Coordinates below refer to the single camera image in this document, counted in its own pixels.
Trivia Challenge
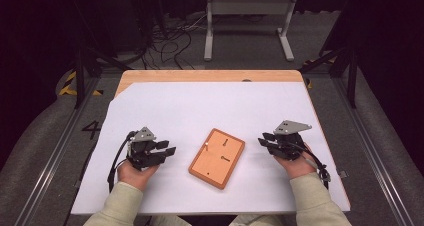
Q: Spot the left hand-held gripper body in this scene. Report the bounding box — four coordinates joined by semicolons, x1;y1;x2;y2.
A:
126;126;166;171

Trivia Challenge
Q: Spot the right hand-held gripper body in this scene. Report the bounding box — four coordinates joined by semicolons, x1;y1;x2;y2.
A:
273;119;313;162

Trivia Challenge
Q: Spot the wooden picture frame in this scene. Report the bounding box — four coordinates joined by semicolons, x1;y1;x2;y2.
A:
188;128;246;190

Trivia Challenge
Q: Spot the person's left hand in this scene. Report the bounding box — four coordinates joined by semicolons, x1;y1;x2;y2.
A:
117;159;161;192

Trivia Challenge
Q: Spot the person's right hand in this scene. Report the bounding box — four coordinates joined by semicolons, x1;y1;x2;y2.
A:
273;142;318;181

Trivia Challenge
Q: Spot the white paper sheet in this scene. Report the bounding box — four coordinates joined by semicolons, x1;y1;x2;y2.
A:
70;81;351;216

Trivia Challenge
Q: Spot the wooden table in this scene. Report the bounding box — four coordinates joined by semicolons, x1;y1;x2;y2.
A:
114;69;352;217

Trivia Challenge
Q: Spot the black metal stand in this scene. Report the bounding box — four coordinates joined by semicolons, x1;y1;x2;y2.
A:
299;45;360;109
70;44;132;110

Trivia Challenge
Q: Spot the yellow black hazard tape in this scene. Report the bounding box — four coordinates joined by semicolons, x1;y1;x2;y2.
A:
58;70;104;97

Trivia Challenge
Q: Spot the grey metal stand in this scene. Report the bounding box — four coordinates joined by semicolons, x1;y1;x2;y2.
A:
203;0;299;62

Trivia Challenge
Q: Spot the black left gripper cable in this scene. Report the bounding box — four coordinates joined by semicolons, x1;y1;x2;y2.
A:
106;130;138;194

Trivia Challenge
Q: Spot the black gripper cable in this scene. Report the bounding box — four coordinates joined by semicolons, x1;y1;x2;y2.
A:
293;141;332;191
106;130;138;194

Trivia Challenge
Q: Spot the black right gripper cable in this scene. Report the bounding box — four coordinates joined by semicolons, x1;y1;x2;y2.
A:
293;141;332;191

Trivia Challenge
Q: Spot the metal floor rail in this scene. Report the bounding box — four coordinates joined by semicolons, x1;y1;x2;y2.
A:
332;75;415;226
14;75;101;226

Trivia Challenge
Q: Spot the tangle of black floor cables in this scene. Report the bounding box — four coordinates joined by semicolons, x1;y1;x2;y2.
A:
141;12;209;71

